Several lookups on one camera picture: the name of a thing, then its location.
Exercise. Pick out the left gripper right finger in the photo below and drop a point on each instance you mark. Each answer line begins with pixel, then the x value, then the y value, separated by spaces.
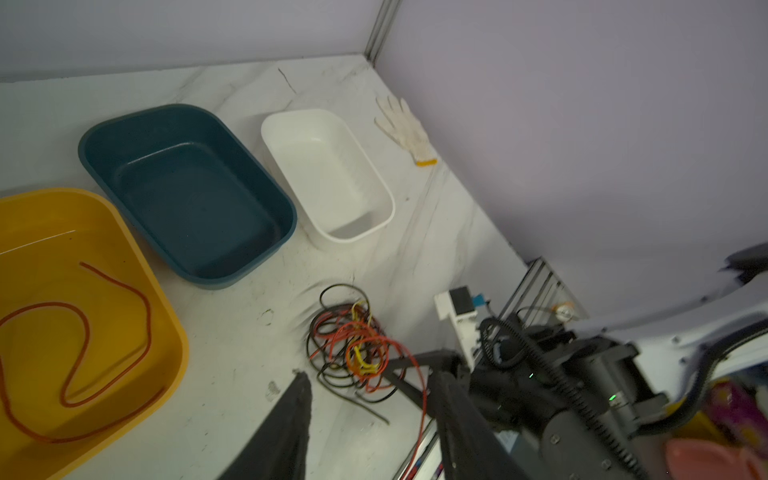
pixel 469 448

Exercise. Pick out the white plastic bin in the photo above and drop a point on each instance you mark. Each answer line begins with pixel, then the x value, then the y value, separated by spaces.
pixel 342 196

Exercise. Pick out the white tape roll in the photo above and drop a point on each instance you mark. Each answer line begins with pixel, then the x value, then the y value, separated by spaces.
pixel 565 312

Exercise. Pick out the white work glove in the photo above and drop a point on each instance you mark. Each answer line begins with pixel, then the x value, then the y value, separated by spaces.
pixel 402 127

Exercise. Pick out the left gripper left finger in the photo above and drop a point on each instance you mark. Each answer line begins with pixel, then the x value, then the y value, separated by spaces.
pixel 278 448

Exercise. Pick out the yellow plastic bin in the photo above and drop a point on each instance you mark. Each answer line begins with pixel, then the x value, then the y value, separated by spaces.
pixel 90 345

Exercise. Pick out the pink plastic object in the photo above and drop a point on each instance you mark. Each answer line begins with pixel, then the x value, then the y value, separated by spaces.
pixel 699 460

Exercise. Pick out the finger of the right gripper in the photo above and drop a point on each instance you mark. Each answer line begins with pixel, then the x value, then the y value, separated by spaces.
pixel 441 360
pixel 418 394

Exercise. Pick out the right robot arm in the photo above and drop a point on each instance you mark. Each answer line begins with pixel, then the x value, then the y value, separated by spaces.
pixel 582 392

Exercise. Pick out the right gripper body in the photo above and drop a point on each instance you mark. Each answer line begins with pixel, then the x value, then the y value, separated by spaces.
pixel 514 394

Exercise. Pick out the teal plastic bin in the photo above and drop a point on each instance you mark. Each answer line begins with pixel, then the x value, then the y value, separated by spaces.
pixel 192 189

